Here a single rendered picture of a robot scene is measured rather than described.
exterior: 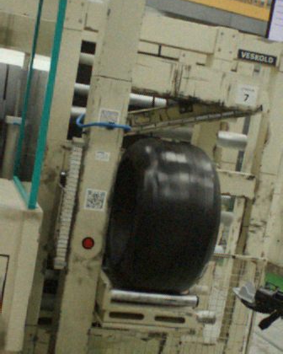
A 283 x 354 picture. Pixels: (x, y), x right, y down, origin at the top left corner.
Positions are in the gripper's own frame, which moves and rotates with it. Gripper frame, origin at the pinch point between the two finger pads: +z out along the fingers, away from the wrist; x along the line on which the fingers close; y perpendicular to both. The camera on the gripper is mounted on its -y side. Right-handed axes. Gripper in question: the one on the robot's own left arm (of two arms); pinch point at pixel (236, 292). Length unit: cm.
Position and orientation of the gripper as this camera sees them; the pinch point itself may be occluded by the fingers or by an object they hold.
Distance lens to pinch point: 233.2
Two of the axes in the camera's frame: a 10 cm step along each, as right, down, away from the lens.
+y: 0.5, -8.9, -4.6
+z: -7.8, -3.2, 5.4
